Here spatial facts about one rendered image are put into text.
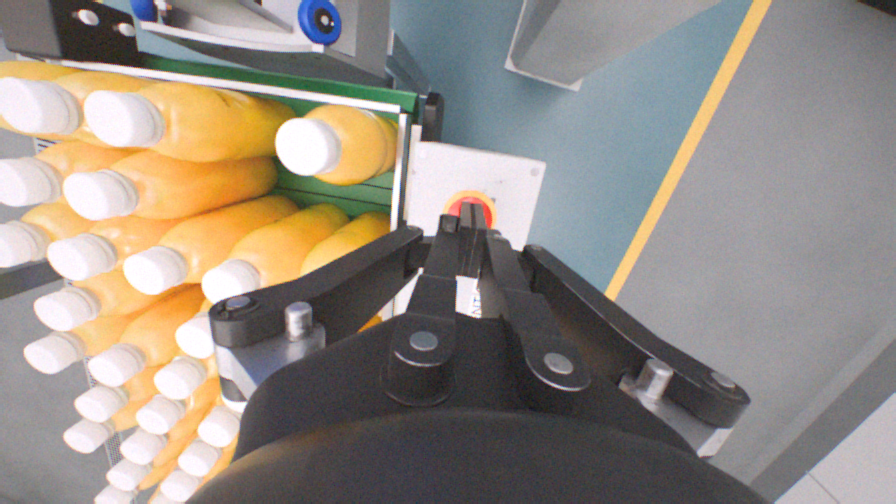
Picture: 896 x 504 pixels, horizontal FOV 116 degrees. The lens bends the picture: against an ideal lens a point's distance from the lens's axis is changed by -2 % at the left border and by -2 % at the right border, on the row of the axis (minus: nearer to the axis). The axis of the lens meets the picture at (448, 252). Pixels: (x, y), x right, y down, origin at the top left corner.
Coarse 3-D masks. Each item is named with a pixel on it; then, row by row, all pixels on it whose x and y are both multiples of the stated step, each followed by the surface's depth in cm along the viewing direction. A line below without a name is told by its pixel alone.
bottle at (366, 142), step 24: (312, 120) 22; (336, 120) 23; (360, 120) 25; (384, 120) 33; (336, 144) 23; (360, 144) 25; (384, 144) 29; (336, 168) 24; (360, 168) 26; (384, 168) 32
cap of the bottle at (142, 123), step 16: (96, 96) 21; (112, 96) 20; (128, 96) 21; (96, 112) 21; (112, 112) 21; (128, 112) 21; (144, 112) 22; (96, 128) 21; (112, 128) 21; (128, 128) 21; (144, 128) 22; (112, 144) 22; (128, 144) 22
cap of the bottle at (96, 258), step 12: (60, 240) 25; (72, 240) 26; (84, 240) 26; (48, 252) 25; (60, 252) 25; (72, 252) 25; (84, 252) 26; (96, 252) 26; (60, 264) 26; (72, 264) 26; (84, 264) 26; (96, 264) 26; (72, 276) 26; (84, 276) 26
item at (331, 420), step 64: (384, 320) 8; (320, 384) 5; (384, 384) 5; (448, 384) 6; (512, 384) 6; (256, 448) 4; (320, 448) 2; (384, 448) 2; (448, 448) 2; (512, 448) 2; (576, 448) 2; (640, 448) 2
